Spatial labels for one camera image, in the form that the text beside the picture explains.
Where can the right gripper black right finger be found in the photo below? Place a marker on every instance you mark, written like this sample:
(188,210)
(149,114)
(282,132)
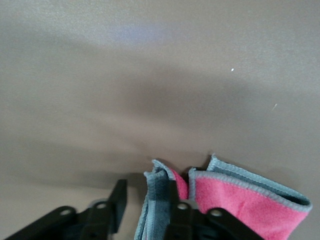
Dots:
(180,222)

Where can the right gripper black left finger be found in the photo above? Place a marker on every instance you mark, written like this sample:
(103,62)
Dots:
(117,200)

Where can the pink towel with grey edge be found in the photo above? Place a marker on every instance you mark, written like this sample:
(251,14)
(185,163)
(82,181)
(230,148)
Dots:
(250,200)

